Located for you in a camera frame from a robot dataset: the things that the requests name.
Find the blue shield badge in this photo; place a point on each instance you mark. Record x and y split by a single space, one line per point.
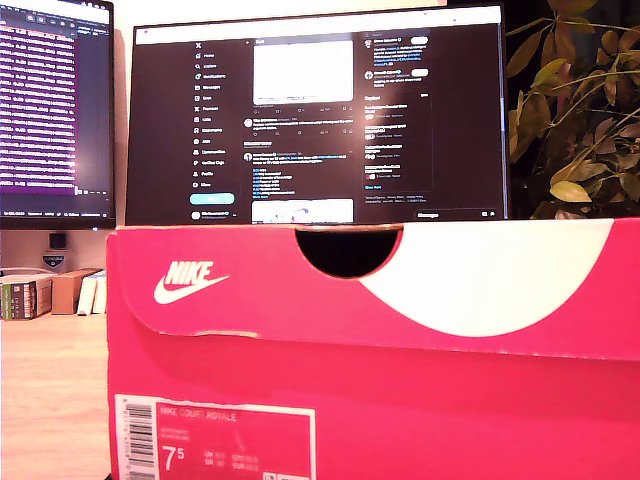
53 261

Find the wide computer monitor, dark webpage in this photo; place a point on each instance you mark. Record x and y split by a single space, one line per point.
320 125

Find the computer monitor with purple text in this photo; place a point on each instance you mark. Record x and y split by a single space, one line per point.
45 110

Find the red Nike shoebox with lid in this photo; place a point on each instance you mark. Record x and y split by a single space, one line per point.
380 365

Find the white slim box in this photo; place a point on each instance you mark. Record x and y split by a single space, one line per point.
86 297
100 293

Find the green leafy houseplant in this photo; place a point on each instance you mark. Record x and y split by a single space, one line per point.
580 130

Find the brown cardboard box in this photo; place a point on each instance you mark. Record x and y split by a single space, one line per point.
65 293

